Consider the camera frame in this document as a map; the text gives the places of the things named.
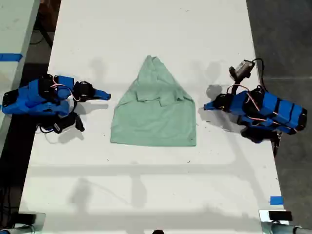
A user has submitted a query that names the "pale green T-shirt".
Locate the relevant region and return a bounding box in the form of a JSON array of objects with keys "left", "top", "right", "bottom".
[{"left": 110, "top": 55, "right": 197, "bottom": 148}]

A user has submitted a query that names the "long blue tape strip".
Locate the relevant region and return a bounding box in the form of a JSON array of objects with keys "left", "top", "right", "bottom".
[{"left": 0, "top": 53, "right": 24, "bottom": 62}]

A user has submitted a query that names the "white side table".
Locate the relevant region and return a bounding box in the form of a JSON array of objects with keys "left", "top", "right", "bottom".
[{"left": 0, "top": 0, "right": 41, "bottom": 156}]

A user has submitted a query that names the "short blue tape strip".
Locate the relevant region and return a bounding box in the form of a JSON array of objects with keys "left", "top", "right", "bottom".
[{"left": 270, "top": 195, "right": 284, "bottom": 206}]

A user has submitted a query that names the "small black box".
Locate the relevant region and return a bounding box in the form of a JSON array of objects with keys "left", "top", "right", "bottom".
[
  {"left": 268, "top": 211, "right": 293, "bottom": 221},
  {"left": 18, "top": 213, "right": 38, "bottom": 224}
]

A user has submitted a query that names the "grey metal clamp tube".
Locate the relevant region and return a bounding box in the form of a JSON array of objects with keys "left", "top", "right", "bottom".
[
  {"left": 261, "top": 222, "right": 303, "bottom": 234},
  {"left": 0, "top": 224, "right": 35, "bottom": 234}
]

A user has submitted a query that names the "black camera stalk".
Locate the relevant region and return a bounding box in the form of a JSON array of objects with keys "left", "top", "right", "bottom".
[{"left": 231, "top": 77, "right": 245, "bottom": 95}]

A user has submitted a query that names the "black camera box with label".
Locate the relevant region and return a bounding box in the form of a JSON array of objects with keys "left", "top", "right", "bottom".
[{"left": 52, "top": 113, "right": 85, "bottom": 135}]

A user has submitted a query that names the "black grey camera box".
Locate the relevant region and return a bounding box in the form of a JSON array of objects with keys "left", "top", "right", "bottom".
[{"left": 229, "top": 59, "right": 256, "bottom": 79}]

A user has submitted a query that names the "black camera cable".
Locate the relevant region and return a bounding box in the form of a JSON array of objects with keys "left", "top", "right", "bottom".
[
  {"left": 252, "top": 58, "right": 267, "bottom": 91},
  {"left": 36, "top": 123, "right": 57, "bottom": 135}
]

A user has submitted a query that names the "thin white cable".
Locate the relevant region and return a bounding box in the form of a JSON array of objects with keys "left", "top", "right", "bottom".
[{"left": 45, "top": 135, "right": 60, "bottom": 145}]

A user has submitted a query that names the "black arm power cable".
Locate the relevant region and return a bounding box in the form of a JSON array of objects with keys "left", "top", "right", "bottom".
[{"left": 272, "top": 133, "right": 281, "bottom": 157}]

